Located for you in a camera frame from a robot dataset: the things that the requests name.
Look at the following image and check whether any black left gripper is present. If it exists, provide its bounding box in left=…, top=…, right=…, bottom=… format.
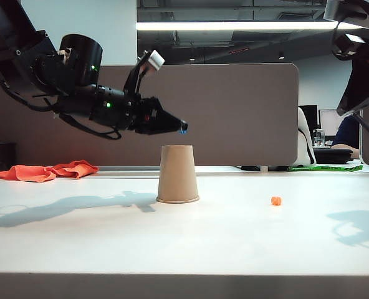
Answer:
left=122, top=92, right=189, bottom=135

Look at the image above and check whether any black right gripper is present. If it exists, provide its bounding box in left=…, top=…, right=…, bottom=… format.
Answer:
left=332, top=20, right=369, bottom=62

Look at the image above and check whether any brown paper cup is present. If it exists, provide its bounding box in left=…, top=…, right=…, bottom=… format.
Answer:
left=156, top=145, right=201, bottom=205

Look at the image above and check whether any wide brown desk partition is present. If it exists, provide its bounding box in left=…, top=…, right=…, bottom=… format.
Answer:
left=0, top=63, right=300, bottom=168

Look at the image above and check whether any wide computer monitor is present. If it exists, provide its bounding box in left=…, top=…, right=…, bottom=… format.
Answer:
left=319, top=109, right=345, bottom=137

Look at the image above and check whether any black computer monitor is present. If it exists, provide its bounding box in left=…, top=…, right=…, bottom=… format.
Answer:
left=299, top=105, right=319, bottom=138

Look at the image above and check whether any seated person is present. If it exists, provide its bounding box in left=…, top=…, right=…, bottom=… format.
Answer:
left=331, top=115, right=362, bottom=159

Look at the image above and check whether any black bag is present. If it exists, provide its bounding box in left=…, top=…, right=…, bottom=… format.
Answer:
left=312, top=148, right=354, bottom=164

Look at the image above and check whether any long ceiling light strip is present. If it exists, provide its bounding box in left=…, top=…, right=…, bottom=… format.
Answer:
left=137, top=21, right=369, bottom=31

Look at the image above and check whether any green tape strip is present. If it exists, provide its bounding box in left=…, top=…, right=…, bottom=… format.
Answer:
left=289, top=164, right=363, bottom=173

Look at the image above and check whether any orange cloth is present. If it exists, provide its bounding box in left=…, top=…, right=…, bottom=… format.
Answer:
left=0, top=160, right=100, bottom=183

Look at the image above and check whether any black box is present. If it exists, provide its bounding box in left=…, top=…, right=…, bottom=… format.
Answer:
left=0, top=142, right=17, bottom=175

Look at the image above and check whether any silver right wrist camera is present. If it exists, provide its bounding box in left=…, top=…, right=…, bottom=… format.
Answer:
left=323, top=0, right=344, bottom=22

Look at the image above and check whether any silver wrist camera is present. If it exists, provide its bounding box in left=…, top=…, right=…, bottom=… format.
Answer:
left=323, top=0, right=344, bottom=22
left=124, top=49, right=166, bottom=96

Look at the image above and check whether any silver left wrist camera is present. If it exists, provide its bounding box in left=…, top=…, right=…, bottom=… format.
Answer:
left=124, top=49, right=166, bottom=96

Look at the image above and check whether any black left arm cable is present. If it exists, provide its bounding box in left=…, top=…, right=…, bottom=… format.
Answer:
left=0, top=79, right=123, bottom=141

